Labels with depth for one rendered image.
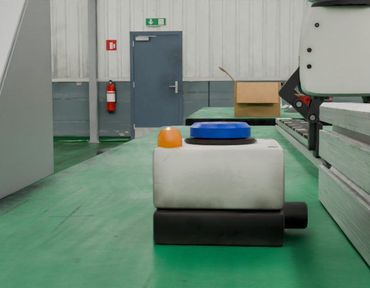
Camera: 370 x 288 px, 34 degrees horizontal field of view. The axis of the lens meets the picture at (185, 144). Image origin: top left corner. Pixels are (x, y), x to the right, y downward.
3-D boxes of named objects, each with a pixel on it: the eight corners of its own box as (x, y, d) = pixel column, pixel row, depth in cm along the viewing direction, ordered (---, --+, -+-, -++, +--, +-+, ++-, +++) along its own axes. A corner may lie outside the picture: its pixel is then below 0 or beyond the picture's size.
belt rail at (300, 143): (275, 128, 166) (275, 118, 166) (290, 128, 166) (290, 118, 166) (322, 172, 71) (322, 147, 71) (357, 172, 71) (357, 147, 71)
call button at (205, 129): (192, 148, 42) (192, 120, 42) (249, 148, 42) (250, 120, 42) (187, 154, 38) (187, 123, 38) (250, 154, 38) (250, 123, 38)
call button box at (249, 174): (168, 218, 45) (167, 134, 44) (300, 220, 44) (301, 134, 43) (152, 245, 37) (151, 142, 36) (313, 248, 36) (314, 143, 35)
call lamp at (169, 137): (159, 145, 38) (159, 126, 38) (183, 145, 38) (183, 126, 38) (156, 147, 37) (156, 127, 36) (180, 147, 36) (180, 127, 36)
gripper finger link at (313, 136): (319, 99, 70) (318, 156, 71) (292, 99, 71) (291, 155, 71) (323, 99, 67) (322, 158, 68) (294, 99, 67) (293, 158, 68)
